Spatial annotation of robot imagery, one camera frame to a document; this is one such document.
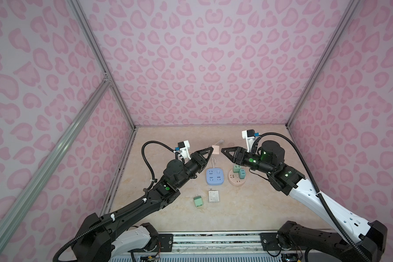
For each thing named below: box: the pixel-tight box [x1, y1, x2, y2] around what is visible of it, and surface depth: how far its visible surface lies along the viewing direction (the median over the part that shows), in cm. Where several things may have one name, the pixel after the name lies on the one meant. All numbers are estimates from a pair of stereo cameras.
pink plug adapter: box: [211, 144, 220, 155], surface depth 69 cm
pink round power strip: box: [228, 169, 247, 187], surface depth 93 cm
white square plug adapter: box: [207, 189, 220, 203], surface depth 86 cm
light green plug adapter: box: [193, 195, 204, 207], surface depth 86 cm
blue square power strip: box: [205, 167, 225, 186], surface depth 94 cm
